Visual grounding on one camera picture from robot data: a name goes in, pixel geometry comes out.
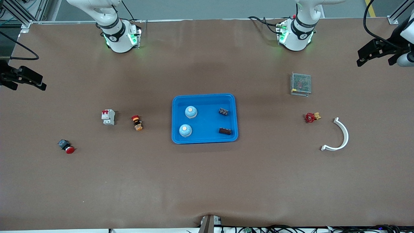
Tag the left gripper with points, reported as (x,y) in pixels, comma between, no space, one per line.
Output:
(392,45)

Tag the light blue call bell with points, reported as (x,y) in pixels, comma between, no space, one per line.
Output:
(185,130)
(191,112)

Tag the dark terminal block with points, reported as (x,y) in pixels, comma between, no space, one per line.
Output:
(225,131)

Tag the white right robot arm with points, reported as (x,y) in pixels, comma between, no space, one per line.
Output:
(118,42)

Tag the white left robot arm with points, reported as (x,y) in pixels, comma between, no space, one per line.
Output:
(297,38)

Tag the red emergency stop button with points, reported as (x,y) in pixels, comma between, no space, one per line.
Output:
(66,146)

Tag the metal mesh power supply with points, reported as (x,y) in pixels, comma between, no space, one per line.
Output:
(300,83)

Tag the white curved pipe clamp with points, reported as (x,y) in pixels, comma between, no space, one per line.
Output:
(346,136)

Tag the blue plastic tray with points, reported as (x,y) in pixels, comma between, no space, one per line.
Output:
(207,121)

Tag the brown table cover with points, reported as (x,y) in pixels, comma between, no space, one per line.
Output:
(207,178)

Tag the aluminium frame profile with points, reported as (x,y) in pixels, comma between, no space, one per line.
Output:
(393,20)
(19,14)

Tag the white circuit breaker red switch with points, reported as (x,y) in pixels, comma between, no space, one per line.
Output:
(108,117)

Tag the orange red button switch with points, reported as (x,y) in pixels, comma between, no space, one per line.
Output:
(137,123)

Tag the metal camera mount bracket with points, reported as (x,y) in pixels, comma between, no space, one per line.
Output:
(208,225)

